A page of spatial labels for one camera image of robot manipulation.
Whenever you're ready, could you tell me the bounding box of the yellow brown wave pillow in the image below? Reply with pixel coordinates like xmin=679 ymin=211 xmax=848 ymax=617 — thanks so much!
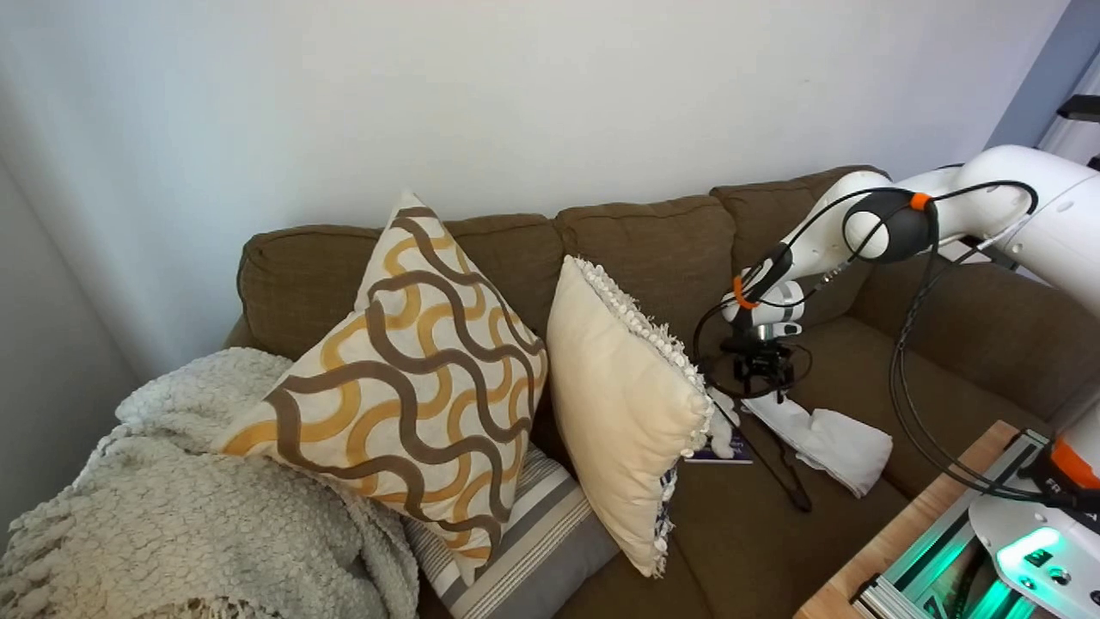
xmin=218 ymin=193 xmax=550 ymax=581

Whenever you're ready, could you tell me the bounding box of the wooden table with rail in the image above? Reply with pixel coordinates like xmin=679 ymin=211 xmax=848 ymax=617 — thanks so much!
xmin=793 ymin=475 xmax=1041 ymax=619

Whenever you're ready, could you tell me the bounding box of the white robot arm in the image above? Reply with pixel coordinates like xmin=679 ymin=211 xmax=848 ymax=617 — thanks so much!
xmin=723 ymin=143 xmax=1100 ymax=394

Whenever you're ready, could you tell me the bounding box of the grey striped cushion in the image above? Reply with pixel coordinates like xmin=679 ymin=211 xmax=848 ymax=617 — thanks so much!
xmin=411 ymin=452 xmax=620 ymax=619

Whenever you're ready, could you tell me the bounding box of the brown fabric sofa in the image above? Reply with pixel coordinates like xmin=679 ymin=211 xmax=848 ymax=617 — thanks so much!
xmin=223 ymin=165 xmax=1100 ymax=619

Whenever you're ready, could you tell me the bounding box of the black cable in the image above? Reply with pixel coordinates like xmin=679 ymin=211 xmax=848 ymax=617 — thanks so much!
xmin=690 ymin=174 xmax=1052 ymax=517

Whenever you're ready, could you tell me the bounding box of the blue white tasselled pillow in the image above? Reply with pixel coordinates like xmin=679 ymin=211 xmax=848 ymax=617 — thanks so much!
xmin=547 ymin=254 xmax=716 ymax=578

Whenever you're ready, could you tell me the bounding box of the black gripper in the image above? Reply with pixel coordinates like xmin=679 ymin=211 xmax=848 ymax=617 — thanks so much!
xmin=727 ymin=335 xmax=793 ymax=399

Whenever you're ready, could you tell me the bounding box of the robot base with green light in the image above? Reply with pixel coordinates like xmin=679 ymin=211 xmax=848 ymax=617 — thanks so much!
xmin=967 ymin=383 xmax=1100 ymax=619

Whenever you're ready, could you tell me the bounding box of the white towel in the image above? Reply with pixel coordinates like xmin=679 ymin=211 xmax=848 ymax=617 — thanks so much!
xmin=706 ymin=387 xmax=894 ymax=499

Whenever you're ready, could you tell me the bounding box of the grey fluffy blanket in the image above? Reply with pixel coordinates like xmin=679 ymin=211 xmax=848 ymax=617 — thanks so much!
xmin=0 ymin=346 xmax=420 ymax=619

